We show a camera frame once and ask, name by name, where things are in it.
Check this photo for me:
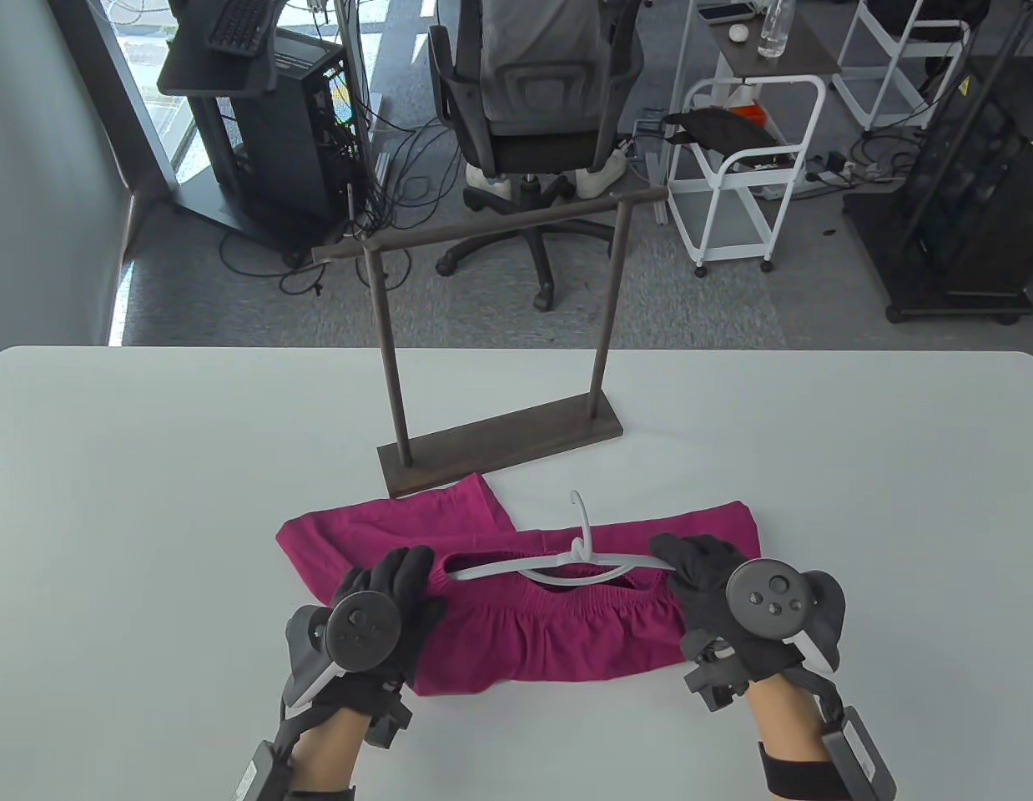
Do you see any person's right hand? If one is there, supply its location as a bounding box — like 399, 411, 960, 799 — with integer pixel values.
650, 534, 806, 682

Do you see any person's left hand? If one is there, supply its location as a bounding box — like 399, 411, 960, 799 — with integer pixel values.
315, 547, 447, 718

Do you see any light grey plastic hanger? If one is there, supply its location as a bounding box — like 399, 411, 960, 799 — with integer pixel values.
444, 490, 678, 589

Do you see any magenta elastic-waist garment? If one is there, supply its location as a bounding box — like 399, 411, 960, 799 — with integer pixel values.
276, 473, 763, 698

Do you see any person's left forearm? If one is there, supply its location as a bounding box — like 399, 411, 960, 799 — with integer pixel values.
293, 709, 369, 790

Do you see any person's right forearm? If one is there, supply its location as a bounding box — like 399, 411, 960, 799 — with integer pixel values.
746, 672, 831, 760

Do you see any black left glove controller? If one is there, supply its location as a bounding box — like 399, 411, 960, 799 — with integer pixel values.
283, 591, 402, 717

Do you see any black glove controller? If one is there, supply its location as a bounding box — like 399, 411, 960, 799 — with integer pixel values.
723, 559, 848, 675
283, 591, 402, 717

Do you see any black right glove controller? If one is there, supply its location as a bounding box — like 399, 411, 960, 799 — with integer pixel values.
723, 559, 848, 675

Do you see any dark wooden clothes rack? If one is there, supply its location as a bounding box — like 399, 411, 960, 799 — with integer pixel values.
312, 185, 669, 499

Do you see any grey left wrist pack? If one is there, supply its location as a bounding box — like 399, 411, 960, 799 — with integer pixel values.
233, 734, 294, 801

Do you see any grey wrist pack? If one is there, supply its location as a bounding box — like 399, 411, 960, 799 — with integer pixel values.
233, 734, 294, 801
819, 705, 898, 801

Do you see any grey right wrist pack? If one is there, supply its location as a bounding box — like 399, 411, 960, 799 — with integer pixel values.
819, 705, 898, 801

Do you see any white rolling cart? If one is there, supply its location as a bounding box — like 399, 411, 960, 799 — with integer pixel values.
667, 75, 826, 276

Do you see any white shoe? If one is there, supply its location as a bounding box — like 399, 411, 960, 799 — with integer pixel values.
577, 150, 627, 197
465, 163, 511, 201

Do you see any black bag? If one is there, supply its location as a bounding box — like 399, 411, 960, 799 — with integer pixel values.
663, 107, 772, 155

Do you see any black office chair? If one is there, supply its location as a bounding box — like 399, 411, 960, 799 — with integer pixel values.
429, 0, 647, 311

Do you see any orange box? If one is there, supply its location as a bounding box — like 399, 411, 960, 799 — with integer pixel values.
725, 83, 768, 122

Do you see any black computer tower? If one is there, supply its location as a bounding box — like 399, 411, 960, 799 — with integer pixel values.
208, 38, 355, 243

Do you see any wood-top side table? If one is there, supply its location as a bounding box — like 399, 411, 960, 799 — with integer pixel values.
667, 0, 843, 226

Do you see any clear water bottle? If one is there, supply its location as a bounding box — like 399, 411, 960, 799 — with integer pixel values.
757, 0, 797, 58

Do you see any black rolling desk stand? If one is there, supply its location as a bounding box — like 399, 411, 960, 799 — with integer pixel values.
156, 0, 355, 251

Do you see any black keyboard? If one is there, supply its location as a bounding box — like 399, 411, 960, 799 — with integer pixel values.
208, 0, 280, 58

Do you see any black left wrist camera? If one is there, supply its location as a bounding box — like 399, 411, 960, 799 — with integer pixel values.
365, 680, 415, 749

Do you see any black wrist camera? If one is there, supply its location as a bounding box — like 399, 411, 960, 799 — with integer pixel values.
682, 632, 749, 712
365, 680, 415, 749

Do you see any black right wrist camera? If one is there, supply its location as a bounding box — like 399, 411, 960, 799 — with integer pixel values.
682, 632, 749, 712

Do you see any black right wrist strap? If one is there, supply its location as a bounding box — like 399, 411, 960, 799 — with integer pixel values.
758, 741, 836, 795

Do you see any bundle of black floor cables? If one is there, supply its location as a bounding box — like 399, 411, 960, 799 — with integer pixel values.
220, 83, 451, 297

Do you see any black wire rolling cart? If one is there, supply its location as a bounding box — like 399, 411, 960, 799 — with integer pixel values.
842, 8, 1033, 326

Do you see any white metal frame cart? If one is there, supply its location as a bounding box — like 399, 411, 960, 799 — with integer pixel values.
834, 0, 968, 130

